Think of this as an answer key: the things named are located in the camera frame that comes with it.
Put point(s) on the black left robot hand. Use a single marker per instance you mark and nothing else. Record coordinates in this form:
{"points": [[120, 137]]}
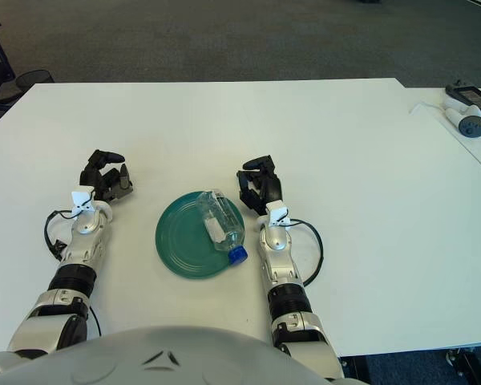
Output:
{"points": [[96, 176]]}

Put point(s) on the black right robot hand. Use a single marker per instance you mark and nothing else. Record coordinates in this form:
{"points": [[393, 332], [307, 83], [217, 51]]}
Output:
{"points": [[270, 186]]}

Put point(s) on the clear bottle with blue cap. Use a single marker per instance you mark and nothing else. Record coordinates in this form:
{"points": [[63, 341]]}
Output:
{"points": [[222, 220]]}

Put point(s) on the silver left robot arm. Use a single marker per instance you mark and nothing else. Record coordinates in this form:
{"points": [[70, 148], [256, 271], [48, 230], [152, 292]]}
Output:
{"points": [[84, 240]]}

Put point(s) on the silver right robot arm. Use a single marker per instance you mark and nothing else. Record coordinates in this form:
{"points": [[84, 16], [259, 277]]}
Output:
{"points": [[276, 240]]}

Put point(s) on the green round plate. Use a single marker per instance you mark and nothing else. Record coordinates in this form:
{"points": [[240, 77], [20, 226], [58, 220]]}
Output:
{"points": [[184, 240]]}

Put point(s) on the black mesh wastebasket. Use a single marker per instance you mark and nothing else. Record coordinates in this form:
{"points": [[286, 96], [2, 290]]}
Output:
{"points": [[34, 81]]}

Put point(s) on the silver robot torso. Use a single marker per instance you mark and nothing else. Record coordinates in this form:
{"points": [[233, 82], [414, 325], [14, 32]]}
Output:
{"points": [[224, 361]]}

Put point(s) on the white VR controller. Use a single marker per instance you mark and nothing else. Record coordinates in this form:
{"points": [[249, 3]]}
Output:
{"points": [[469, 124]]}

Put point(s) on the black table leg with caster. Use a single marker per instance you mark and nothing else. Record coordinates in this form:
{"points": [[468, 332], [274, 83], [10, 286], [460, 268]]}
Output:
{"points": [[471, 367]]}

